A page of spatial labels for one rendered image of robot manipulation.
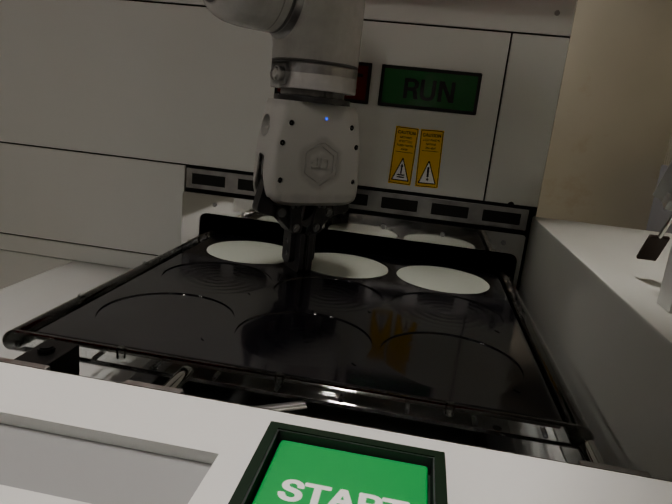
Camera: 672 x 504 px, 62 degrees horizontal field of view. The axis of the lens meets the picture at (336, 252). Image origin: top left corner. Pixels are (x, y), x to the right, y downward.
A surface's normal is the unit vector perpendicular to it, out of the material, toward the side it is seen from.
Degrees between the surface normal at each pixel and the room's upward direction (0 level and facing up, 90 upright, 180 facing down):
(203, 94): 90
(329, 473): 0
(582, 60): 90
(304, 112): 84
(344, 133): 87
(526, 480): 0
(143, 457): 0
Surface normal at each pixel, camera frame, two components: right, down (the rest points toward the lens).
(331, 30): 0.34, 0.27
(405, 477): 0.11, -0.96
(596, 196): -0.22, 0.22
